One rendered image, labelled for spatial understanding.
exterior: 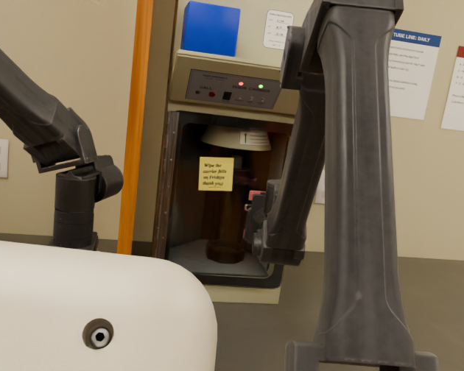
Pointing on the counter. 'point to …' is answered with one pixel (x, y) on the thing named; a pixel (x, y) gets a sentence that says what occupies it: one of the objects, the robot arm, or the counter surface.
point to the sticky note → (216, 174)
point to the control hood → (183, 58)
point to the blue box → (210, 29)
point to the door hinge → (162, 182)
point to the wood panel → (135, 124)
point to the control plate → (195, 82)
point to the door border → (166, 184)
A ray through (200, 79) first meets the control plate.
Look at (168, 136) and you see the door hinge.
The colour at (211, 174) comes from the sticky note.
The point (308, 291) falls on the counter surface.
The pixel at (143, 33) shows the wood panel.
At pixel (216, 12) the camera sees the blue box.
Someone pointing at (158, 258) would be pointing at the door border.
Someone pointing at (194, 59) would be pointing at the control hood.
